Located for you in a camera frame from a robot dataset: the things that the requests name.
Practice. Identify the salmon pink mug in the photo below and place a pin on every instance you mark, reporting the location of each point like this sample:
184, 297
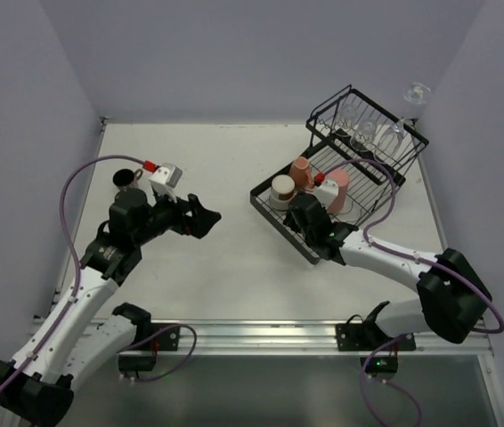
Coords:
300, 173

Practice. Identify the right black controller box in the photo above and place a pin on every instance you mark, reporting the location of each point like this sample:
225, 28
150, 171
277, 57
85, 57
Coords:
380, 365

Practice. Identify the clear wine glass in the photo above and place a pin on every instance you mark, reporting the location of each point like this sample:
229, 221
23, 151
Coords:
346, 119
390, 142
364, 136

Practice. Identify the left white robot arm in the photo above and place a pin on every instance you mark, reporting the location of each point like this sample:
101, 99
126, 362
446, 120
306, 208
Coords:
39, 382

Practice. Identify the black wire dish rack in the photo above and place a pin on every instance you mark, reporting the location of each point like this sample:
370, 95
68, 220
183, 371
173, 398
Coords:
369, 189

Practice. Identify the left black controller box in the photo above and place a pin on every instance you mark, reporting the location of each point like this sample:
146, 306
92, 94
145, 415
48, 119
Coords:
133, 365

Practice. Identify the pink tall tumbler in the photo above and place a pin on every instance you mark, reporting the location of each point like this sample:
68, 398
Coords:
342, 179

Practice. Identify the black controller box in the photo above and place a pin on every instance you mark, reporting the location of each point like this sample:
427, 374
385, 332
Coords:
380, 365
133, 365

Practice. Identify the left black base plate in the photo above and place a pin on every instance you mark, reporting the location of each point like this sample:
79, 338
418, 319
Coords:
163, 339

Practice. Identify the tall glass by wall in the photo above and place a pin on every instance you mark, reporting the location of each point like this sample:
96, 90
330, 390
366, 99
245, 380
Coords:
417, 96

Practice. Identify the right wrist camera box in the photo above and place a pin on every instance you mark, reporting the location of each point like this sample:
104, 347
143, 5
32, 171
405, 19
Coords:
326, 192

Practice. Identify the right clear wine glass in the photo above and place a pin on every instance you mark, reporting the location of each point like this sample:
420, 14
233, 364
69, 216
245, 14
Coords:
390, 142

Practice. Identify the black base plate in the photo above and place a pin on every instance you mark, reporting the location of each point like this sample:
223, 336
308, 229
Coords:
163, 339
356, 337

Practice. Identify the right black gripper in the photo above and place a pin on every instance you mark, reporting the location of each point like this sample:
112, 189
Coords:
299, 210

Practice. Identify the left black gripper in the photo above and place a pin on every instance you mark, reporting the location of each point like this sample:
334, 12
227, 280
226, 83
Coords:
190, 215

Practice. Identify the left clear wine glass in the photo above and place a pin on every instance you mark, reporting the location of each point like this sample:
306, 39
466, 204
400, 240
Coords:
346, 119

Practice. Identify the middle clear wine glass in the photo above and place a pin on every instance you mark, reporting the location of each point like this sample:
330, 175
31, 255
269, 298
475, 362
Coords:
364, 136

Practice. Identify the white brown ceramic cup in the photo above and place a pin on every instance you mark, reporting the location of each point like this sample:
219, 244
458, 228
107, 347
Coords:
281, 192

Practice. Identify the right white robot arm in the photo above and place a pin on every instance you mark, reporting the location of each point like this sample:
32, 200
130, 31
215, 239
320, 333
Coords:
450, 297

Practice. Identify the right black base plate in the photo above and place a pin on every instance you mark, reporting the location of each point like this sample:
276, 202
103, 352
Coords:
356, 337

